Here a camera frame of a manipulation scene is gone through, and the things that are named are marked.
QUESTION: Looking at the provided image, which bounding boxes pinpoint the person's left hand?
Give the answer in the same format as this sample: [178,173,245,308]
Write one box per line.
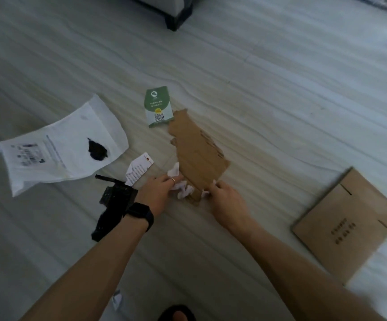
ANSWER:
[135,174,184,216]

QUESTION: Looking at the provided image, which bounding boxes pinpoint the torn brown cardboard piece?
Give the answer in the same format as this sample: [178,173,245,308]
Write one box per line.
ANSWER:
[168,109,232,207]

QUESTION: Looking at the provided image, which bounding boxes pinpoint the flat brown cardboard box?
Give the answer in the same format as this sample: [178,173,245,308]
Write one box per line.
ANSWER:
[292,167,387,285]

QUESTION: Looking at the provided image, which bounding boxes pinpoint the tiny white paper scrap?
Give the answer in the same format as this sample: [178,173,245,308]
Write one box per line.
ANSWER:
[112,290,124,311]

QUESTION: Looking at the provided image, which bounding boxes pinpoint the person's right hand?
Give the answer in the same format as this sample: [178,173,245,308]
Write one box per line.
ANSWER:
[208,180,258,232]

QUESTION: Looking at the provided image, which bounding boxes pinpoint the black smartwatch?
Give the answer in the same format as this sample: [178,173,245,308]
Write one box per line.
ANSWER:
[126,202,155,233]

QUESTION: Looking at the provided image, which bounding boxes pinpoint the small white paper scrap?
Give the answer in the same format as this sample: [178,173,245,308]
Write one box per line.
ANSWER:
[201,179,217,198]

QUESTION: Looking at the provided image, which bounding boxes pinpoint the person's left forearm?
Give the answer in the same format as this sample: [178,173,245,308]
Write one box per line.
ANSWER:
[19,214,149,321]

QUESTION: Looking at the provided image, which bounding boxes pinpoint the white printed paper leaflet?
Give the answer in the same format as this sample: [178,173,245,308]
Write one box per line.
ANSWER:
[125,152,152,188]

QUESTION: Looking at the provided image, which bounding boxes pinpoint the person's black slipper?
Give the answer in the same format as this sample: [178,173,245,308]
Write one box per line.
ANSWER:
[157,304,198,321]

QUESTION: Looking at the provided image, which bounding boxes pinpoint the black torn scrap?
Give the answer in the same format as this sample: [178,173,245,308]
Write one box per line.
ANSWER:
[87,137,109,162]

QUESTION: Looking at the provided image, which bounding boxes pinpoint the person's right forearm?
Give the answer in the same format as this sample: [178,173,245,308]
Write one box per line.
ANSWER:
[238,220,387,321]

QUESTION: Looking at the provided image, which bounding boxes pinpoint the white plastic mailing bag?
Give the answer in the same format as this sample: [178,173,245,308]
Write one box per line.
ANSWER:
[0,94,130,198]

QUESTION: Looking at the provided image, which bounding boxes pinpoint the green and white small box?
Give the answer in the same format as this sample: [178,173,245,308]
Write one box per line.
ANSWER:
[145,86,175,128]

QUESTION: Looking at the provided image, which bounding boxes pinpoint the grey sofa with dark leg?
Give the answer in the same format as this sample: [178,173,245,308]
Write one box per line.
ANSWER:
[130,0,201,32]

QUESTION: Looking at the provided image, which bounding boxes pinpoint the black plastic packaging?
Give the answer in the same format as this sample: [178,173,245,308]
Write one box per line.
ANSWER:
[91,174,139,242]

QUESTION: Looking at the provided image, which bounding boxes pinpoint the white paper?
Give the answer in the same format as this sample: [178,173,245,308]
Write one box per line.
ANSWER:
[167,162,195,200]

